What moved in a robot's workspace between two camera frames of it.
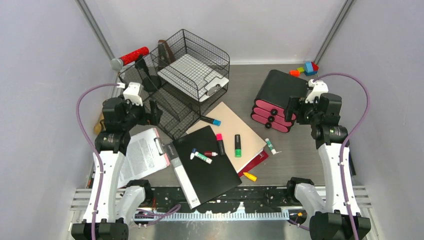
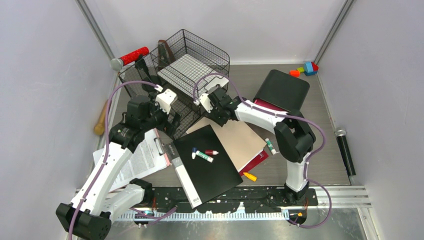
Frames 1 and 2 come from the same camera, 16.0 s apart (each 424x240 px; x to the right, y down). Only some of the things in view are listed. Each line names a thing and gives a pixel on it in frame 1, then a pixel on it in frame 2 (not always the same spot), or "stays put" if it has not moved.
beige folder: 240,143 stays put
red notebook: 260,158 stays put
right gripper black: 297,103 → 211,115
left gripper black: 151,118 → 166,126
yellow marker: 251,177 stays put
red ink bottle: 210,153 stays put
